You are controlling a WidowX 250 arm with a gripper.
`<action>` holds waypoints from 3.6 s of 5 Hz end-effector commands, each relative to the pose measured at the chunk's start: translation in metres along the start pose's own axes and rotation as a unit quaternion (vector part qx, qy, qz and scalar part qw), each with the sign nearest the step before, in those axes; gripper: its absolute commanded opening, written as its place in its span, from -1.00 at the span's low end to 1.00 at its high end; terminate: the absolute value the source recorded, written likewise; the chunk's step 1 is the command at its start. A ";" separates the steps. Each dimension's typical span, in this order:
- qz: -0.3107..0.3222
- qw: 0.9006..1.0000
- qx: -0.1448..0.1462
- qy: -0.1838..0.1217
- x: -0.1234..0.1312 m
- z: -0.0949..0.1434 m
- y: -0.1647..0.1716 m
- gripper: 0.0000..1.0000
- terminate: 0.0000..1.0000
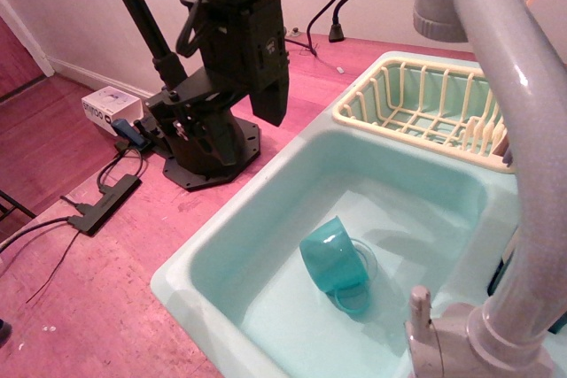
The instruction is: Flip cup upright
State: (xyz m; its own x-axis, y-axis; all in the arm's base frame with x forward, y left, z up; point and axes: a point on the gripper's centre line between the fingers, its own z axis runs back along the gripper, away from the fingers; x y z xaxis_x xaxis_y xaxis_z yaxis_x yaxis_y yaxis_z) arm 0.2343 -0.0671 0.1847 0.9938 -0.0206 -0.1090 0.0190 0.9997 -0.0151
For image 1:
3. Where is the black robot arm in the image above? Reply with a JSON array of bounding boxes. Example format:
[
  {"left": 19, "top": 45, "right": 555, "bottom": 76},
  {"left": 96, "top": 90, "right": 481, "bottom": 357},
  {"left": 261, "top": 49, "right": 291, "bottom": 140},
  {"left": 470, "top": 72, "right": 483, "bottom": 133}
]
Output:
[{"left": 175, "top": 0, "right": 289, "bottom": 126}]

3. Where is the black tripod pole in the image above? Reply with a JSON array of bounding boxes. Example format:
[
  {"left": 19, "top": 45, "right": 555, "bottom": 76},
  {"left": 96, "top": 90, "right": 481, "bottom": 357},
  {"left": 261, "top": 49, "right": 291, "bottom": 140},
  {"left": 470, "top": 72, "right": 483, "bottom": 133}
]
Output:
[{"left": 122, "top": 0, "right": 187, "bottom": 91}]

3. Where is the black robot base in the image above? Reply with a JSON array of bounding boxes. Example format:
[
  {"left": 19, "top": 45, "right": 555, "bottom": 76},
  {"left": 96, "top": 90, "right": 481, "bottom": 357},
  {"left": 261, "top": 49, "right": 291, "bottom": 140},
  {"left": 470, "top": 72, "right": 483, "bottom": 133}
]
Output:
[{"left": 135, "top": 67, "right": 260, "bottom": 191}]

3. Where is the grey toy faucet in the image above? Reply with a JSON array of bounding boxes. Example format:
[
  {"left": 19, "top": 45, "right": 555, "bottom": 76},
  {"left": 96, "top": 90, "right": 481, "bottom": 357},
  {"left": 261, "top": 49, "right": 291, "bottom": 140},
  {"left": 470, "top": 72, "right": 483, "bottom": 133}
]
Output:
[{"left": 405, "top": 0, "right": 567, "bottom": 378}]

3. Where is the black usb hub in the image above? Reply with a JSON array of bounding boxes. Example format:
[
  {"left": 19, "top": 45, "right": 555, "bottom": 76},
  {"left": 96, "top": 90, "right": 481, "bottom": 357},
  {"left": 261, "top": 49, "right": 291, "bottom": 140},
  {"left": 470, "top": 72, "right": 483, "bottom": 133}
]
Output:
[{"left": 60, "top": 174, "right": 142, "bottom": 236}]

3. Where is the cream dish rack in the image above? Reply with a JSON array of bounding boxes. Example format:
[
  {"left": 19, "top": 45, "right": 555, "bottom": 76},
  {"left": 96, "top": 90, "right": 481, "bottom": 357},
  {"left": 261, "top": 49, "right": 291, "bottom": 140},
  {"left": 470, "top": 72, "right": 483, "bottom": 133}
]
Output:
[{"left": 332, "top": 56, "right": 514, "bottom": 173}]

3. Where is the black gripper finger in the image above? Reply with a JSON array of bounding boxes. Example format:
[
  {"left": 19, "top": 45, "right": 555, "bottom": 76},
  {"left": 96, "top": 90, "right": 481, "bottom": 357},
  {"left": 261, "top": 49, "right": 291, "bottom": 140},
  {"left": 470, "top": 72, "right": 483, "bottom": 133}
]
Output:
[{"left": 249, "top": 78, "right": 287, "bottom": 127}]

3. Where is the light teal toy sink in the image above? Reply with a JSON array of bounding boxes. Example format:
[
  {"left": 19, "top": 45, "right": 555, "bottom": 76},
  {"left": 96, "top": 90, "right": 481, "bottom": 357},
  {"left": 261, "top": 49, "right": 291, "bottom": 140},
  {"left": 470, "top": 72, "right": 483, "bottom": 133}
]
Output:
[{"left": 150, "top": 50, "right": 567, "bottom": 378}]

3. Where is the blue clamp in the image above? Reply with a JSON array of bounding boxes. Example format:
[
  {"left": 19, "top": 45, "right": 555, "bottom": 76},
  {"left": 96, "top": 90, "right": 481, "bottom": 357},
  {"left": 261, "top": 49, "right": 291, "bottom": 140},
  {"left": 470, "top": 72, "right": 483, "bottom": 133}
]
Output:
[{"left": 111, "top": 118, "right": 150, "bottom": 150}]

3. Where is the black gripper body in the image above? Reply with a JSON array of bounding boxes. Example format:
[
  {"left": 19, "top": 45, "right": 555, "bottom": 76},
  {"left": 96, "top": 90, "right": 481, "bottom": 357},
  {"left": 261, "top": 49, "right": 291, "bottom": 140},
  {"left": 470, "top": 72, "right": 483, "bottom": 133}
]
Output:
[{"left": 200, "top": 0, "right": 289, "bottom": 99}]

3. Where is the teal plastic cup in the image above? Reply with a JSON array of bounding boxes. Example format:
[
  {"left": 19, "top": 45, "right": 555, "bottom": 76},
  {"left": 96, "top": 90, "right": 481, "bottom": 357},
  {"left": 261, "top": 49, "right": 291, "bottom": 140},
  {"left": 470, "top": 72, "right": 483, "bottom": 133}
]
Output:
[{"left": 299, "top": 217, "right": 377, "bottom": 315}]

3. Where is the white oculus box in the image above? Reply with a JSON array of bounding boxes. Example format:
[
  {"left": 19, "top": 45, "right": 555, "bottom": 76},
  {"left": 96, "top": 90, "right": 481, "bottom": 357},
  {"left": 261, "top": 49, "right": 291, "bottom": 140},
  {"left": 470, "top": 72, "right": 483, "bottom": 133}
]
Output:
[{"left": 82, "top": 86, "right": 144, "bottom": 136}]

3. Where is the grey cable on table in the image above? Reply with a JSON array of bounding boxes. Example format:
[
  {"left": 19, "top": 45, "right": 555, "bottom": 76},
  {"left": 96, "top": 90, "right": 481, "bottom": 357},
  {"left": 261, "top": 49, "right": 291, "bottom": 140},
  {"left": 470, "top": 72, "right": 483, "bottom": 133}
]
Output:
[{"left": 0, "top": 217, "right": 72, "bottom": 255}]

